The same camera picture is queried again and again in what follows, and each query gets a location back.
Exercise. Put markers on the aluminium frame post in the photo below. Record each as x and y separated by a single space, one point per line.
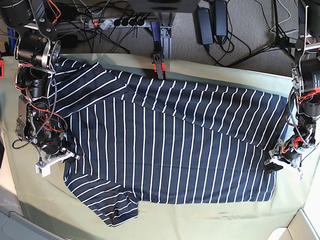
165 21

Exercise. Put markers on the black power brick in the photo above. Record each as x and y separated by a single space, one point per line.
219 18
203 26

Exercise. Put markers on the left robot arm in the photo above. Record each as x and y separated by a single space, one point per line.
302 111

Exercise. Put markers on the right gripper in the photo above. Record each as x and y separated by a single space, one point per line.
58 149

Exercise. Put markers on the navy white striped T-shirt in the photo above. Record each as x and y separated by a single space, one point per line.
163 141

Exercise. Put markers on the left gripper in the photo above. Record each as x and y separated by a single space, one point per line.
285 154

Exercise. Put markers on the grey power strip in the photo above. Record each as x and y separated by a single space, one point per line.
113 23

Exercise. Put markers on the grey plastic bin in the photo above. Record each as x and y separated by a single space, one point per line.
14 226

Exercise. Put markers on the light green table cloth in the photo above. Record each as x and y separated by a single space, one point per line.
293 213

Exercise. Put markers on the black camera tripod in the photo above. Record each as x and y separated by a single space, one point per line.
261 31

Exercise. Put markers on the blue orange clamp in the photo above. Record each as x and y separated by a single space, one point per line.
157 54
7 47

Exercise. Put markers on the blue orange left clamp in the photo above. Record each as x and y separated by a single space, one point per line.
7 47

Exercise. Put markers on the blue orange centre clamp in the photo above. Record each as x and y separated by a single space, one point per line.
157 54

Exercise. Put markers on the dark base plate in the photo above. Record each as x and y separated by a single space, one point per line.
174 6

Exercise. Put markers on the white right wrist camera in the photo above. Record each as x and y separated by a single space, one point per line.
43 168

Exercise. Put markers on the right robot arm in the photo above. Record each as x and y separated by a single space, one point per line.
37 51

